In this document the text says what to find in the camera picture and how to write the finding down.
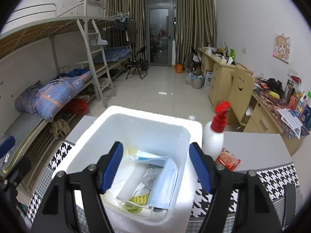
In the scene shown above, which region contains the yellow foam fruit net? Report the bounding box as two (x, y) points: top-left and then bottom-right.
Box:
(130, 194), (149, 206)

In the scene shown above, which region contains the white pump bottle red top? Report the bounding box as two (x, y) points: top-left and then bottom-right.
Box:
(202, 101), (231, 160)

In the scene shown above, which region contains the wooden smiley chair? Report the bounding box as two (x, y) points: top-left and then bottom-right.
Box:
(228, 67), (255, 126)

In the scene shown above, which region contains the dark grey pouch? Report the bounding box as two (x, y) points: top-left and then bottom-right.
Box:
(282, 183), (303, 229)

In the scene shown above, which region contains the blue plaid quilt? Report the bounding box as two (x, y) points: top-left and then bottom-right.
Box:
(15, 68), (92, 122)

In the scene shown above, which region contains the black folding chair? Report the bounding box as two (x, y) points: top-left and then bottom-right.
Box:
(126, 46), (149, 79)

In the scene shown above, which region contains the olive curtain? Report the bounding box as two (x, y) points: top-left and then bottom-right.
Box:
(106, 0), (145, 51)
(176, 0), (217, 64)

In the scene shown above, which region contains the white styrofoam box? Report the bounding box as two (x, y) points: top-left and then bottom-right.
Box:
(56, 106), (202, 232)

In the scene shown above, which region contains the red plastic bag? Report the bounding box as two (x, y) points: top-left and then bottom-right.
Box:
(62, 98), (88, 115)

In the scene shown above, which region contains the grey fuzzy cloth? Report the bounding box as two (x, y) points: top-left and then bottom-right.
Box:
(141, 166), (162, 190)

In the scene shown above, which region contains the olive curtain right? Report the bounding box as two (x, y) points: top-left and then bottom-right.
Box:
(176, 0), (217, 64)

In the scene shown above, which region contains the houndstooth table mat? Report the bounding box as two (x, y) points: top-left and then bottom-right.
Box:
(25, 139), (302, 233)

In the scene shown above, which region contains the wooden desk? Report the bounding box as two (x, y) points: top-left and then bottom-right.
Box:
(198, 48), (309, 155)

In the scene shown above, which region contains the blue face mask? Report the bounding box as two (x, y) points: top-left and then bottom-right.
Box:
(132, 150), (178, 209)

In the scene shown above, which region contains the grey metal bucket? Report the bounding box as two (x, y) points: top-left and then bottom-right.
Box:
(191, 70), (204, 90)

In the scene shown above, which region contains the olive curtain left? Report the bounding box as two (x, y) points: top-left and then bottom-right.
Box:
(106, 0), (145, 51)

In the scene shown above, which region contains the anime girl wall poster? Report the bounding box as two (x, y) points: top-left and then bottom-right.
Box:
(273, 34), (292, 64)

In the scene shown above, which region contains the glass balcony door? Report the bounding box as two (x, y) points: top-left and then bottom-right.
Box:
(144, 0), (176, 66)

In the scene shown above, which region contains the white metal bunk bed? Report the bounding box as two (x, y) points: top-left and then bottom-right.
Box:
(1, 9), (131, 175)

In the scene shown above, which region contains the red snack packet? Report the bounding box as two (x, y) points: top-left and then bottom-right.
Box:
(215, 148), (241, 171)

